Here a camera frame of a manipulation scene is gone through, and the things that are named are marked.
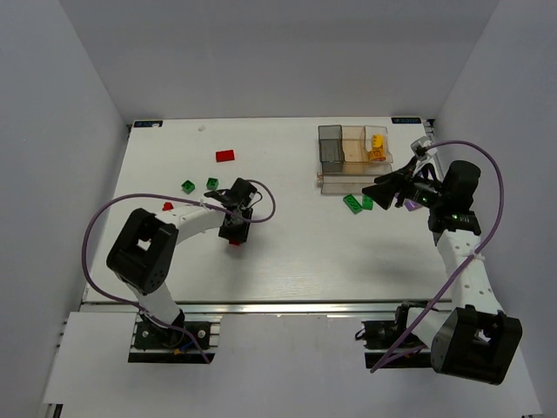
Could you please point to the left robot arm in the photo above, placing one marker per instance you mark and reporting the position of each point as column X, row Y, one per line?
column 143, row 251

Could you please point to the green flat lego plate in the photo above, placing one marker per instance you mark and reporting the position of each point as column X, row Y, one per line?
column 353, row 204

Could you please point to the green small lego cube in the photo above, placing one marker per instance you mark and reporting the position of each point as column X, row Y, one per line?
column 188, row 187

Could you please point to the smoky grey container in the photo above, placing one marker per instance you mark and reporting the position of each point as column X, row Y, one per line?
column 331, row 155

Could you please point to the left corner label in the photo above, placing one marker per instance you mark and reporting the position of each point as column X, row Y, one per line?
column 147, row 124

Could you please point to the corner label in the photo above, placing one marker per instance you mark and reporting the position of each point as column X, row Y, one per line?
column 406, row 120
column 147, row 124

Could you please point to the aluminium table rail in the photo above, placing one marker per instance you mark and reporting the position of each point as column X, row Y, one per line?
column 292, row 308

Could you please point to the yellow rounded lego brick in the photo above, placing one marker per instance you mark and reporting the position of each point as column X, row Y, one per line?
column 377, row 141

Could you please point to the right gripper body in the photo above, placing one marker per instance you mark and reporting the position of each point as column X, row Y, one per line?
column 399, row 191

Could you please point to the clear container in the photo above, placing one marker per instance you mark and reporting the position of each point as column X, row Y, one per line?
column 371, row 130

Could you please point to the green lego brick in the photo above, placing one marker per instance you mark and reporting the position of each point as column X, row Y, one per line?
column 367, row 203

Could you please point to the small red lego brick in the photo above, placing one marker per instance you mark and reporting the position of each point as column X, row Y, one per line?
column 167, row 206

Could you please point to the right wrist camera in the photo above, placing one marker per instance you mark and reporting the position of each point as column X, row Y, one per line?
column 421, row 147

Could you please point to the right corner label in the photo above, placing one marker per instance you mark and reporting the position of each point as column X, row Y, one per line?
column 406, row 120

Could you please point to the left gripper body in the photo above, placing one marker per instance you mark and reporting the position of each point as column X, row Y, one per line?
column 234, row 231

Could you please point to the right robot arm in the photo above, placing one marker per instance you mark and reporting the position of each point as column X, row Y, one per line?
column 477, row 340

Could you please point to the yellow square lego brick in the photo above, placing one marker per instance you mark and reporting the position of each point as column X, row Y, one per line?
column 377, row 155

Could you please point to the purple small lego brick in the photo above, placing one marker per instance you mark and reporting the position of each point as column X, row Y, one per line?
column 411, row 206

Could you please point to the red flat lego brick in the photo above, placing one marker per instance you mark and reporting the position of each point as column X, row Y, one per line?
column 225, row 156

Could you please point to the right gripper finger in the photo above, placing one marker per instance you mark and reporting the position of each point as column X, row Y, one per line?
column 397, row 177
column 386, row 194

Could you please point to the amber container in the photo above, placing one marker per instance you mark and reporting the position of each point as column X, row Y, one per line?
column 353, row 141

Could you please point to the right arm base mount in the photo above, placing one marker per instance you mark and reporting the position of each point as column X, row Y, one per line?
column 379, row 335

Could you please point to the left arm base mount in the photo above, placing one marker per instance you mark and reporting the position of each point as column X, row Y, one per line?
column 153, row 345

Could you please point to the long clear tray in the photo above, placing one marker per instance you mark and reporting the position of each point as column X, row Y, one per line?
column 351, row 179

